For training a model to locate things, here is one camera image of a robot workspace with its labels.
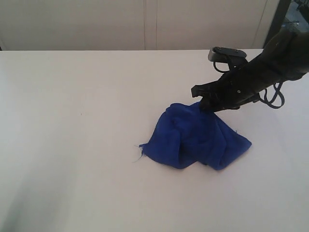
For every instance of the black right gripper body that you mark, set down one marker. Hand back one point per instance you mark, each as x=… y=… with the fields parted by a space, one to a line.
x=251 y=82

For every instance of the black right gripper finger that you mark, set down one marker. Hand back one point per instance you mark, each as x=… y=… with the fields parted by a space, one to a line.
x=208 y=103
x=204 y=90

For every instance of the blue towel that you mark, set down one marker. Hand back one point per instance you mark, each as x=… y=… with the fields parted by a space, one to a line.
x=185 y=135

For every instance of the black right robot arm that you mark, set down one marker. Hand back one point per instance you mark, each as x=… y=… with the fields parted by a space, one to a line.
x=284 y=58

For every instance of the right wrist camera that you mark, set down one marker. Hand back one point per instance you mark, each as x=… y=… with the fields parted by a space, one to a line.
x=227 y=55

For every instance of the black window frame post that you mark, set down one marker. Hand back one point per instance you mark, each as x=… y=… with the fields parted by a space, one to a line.
x=277 y=20

